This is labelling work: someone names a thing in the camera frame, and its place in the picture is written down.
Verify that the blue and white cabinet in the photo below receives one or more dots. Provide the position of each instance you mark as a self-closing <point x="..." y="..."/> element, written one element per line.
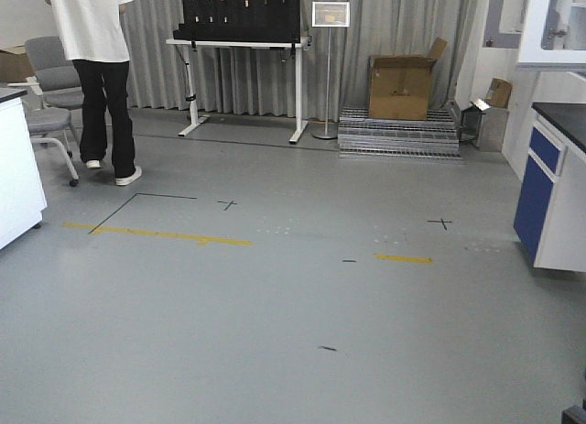
<point x="550" y="214"/>

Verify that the open glass cabinet door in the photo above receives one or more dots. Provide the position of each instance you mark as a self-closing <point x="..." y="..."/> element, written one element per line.
<point x="553" y="36"/>

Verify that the grey curtain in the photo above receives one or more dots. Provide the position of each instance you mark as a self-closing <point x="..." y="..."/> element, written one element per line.
<point x="158" y="75"/>

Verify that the white standing desk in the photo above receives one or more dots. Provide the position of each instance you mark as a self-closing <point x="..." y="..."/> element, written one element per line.
<point x="239" y="71"/>

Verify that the stack of metal grates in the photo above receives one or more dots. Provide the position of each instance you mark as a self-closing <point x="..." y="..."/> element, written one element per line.
<point x="433" y="138"/>

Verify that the large cardboard box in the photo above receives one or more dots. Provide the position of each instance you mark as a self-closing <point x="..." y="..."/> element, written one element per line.
<point x="400" y="86"/>

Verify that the sign on metal stand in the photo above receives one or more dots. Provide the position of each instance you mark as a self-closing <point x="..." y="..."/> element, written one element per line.
<point x="329" y="15"/>

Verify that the black pegboard panel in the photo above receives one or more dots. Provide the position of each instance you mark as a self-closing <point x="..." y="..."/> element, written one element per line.
<point x="240" y="20"/>

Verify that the small cardboard box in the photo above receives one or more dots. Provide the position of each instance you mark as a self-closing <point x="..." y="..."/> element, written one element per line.
<point x="499" y="92"/>

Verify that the grey office chair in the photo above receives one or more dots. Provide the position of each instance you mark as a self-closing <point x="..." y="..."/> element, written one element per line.
<point x="60" y="94"/>

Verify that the person in white shirt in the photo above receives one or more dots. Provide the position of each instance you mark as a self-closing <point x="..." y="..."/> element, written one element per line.
<point x="93" y="40"/>

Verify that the white lab bench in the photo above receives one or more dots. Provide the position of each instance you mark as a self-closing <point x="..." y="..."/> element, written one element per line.
<point x="22" y="195"/>

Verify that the cardboard box behind chair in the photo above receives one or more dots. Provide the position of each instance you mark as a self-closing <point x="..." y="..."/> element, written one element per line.
<point x="15" y="65"/>

